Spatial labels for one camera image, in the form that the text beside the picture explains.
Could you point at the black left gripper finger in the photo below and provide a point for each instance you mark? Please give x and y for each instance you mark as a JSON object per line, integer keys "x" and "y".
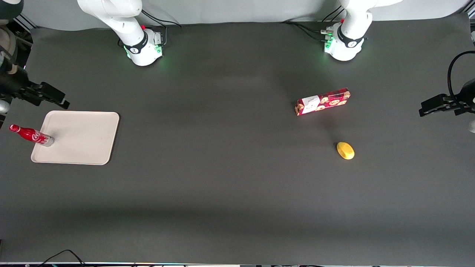
{"x": 432, "y": 109}
{"x": 441, "y": 99}

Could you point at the silver wrist cylinder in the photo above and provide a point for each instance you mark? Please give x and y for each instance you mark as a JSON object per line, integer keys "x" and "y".
{"x": 3, "y": 106}
{"x": 472, "y": 127}

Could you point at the beige plastic tray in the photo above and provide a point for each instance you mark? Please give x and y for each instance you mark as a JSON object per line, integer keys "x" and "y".
{"x": 81, "y": 139}

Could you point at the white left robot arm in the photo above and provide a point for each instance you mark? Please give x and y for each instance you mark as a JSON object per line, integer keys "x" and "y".
{"x": 345, "y": 52}

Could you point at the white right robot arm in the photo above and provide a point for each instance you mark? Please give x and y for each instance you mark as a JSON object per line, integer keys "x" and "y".
{"x": 145, "y": 55}

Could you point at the dark grey table mat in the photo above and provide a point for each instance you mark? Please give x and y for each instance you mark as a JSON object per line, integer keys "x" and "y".
{"x": 237, "y": 193}

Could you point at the red tartan cookie box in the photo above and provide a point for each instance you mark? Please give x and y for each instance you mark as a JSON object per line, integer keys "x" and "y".
{"x": 323, "y": 102}

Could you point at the red coke bottle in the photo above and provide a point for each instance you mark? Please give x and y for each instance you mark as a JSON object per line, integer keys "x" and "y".
{"x": 31, "y": 135}

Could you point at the silver right wrist cylinder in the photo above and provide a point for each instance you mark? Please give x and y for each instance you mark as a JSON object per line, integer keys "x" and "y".
{"x": 3, "y": 106}

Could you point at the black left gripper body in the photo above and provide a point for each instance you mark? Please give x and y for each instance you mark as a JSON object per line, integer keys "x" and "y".
{"x": 464, "y": 98}

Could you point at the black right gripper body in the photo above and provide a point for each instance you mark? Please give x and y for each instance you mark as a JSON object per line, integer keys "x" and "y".
{"x": 14, "y": 84}

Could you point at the yellow lemon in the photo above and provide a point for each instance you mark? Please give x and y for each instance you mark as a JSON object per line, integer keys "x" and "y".
{"x": 346, "y": 151}

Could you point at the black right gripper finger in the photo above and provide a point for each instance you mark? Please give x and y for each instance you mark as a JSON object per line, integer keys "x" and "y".
{"x": 50, "y": 91}
{"x": 57, "y": 102}

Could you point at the silver left wrist cylinder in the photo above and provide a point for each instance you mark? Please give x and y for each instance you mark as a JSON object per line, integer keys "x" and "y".
{"x": 472, "y": 127}

